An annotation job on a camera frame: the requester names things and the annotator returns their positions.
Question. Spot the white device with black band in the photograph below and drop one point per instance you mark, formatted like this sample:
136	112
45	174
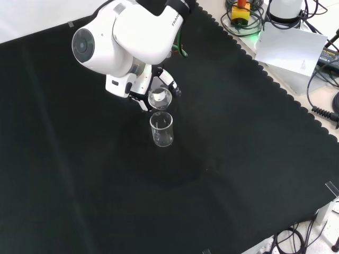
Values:
284	10

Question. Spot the tall clear glass beaker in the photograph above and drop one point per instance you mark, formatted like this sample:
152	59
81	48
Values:
162	132

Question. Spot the pale grey box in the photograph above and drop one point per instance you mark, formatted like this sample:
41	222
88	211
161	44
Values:
288	79

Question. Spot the white power strip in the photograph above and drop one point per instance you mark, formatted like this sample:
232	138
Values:
263	247

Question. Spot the wide clear glass beaker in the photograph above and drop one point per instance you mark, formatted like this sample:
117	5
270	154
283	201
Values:
160	99

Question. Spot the clear tape piece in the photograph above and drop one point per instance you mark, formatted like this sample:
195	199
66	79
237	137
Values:
71	24
332	188
206	251

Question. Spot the pale board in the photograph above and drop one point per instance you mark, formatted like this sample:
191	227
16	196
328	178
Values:
288	47

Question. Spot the white metal bracket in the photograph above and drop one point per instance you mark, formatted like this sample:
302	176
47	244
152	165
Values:
327	211

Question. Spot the black power adapter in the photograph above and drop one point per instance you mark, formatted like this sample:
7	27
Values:
329	56

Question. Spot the black bench cloth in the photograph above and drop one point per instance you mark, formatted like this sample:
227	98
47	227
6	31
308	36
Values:
106	172

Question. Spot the yellow stop button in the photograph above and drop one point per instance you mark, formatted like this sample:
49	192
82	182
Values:
240	14

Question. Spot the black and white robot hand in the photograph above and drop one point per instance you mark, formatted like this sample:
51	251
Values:
121	84

